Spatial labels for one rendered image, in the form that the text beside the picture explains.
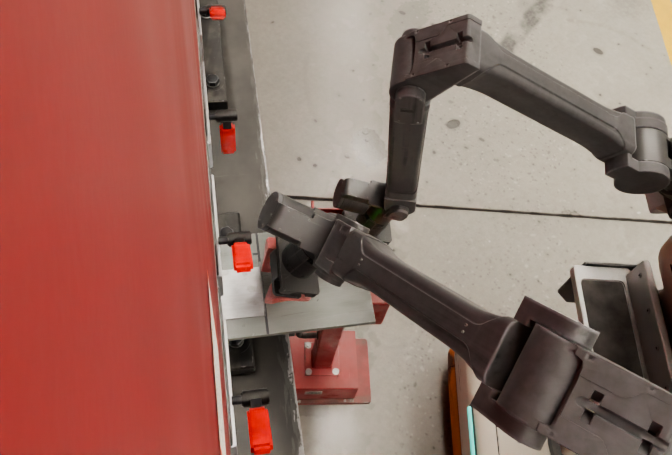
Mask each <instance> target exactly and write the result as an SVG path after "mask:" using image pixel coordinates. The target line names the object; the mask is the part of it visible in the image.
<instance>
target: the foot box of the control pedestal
mask: <svg viewBox="0 0 672 455"><path fill-rule="evenodd" d="M289 340H290V347H291V355H292V363H293V370H294V378H295V386H296V393H297V401H298V405H329V404H369V403H370V402H371V387H370V372H369V358H368V343H367V340H366V339H364V338H355V330H343V332H342V335H341V338H340V341H339V344H338V351H339V374H340V375H339V376H305V348H304V342H314V341H315V338H312V339H302V338H298V337H297V336H296V333H295V336H289Z"/></svg>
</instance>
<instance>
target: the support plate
mask: <svg viewBox="0 0 672 455"><path fill-rule="evenodd" d="M268 237H274V238H275V236H274V235H272V234H270V233H268V232H265V233H258V241H259V250H260V258H261V267H262V264H263V259H264V251H265V243H266V239H267V238H268ZM251 238H252V244H251V245H250V249H251V255H252V260H253V267H259V262H258V254H257V255H253V254H252V253H257V245H256V236H255V234H251ZM220 254H221V266H222V270H231V269H234V268H233V259H232V250H231V247H229V246H228V244H223V245H220ZM262 276H263V284H264V293H265V297H266V294H267V292H268V289H269V286H270V284H271V283H272V277H271V272H262ZM318 282H319V290H320V293H319V294H318V295H316V296H315V297H313V298H312V297H311V299H310V300H309V301H284V302H279V303H274V304H268V303H266V310H267V319H268V327H269V334H267V332H266V324H265V316H259V317H249V318H239V319H229V320H226V327H227V337H228V341H233V340H241V339H250V338H258V337H267V336H275V335H284V334H292V333H301V332H309V331H317V330H326V329H334V328H343V327H351V326H360V325H368V324H375V323H376V319H375V314H374V309H373V304H372V299H371V294H370V291H367V290H364V289H361V288H359V287H356V286H354V285H352V284H350V283H348V282H346V281H345V282H344V283H342V285H341V287H337V286H335V285H332V284H330V283H328V282H326V281H325V280H323V279H321V278H320V277H319V276H318Z"/></svg>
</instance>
